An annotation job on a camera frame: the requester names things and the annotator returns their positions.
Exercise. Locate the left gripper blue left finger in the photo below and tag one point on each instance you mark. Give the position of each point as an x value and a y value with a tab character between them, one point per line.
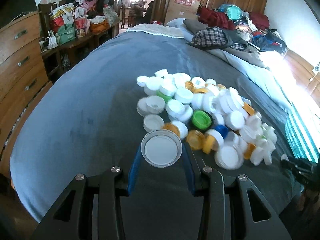
133	173

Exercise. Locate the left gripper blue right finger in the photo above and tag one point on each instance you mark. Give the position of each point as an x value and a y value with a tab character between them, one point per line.
187	158

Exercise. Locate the large white jar lid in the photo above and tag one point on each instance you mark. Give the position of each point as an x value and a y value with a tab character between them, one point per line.
161	148

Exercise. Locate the amber yellow cap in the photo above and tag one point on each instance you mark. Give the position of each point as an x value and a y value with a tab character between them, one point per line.
195	139

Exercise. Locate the teal plastic laundry basket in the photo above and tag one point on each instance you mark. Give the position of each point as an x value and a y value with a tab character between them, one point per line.
302	133

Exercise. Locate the green screw cap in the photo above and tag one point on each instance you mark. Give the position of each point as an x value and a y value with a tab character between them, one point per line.
201	120

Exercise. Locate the blue bottle cap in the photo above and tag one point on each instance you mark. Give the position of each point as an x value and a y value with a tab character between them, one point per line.
222	129

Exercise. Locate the grey bed blanket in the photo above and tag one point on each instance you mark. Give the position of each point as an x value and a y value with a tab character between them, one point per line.
88	120

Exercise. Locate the plaid shirt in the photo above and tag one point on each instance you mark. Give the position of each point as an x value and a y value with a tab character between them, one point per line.
217	38

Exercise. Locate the red clothes pile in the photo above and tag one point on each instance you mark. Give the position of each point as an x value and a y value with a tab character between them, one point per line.
215	19

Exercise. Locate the wooden chest of drawers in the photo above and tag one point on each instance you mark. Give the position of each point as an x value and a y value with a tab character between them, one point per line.
24	80

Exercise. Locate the cardboard box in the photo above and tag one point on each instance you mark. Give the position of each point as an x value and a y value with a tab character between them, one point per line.
181	9

